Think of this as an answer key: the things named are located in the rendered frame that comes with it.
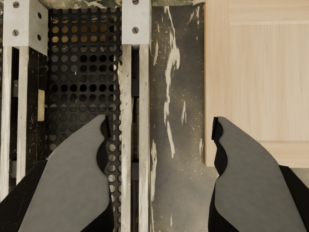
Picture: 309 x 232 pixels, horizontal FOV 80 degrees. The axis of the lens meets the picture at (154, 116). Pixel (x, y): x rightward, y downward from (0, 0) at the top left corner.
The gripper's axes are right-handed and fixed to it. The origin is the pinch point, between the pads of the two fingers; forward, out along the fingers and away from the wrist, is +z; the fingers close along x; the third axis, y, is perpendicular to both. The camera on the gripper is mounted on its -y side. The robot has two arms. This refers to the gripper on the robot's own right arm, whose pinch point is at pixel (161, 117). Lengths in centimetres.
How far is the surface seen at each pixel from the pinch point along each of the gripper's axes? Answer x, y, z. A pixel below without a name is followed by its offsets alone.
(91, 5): -18.2, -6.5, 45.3
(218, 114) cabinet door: 14.2, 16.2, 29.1
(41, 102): -30.1, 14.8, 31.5
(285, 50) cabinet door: 30.1, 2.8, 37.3
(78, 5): -21, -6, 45
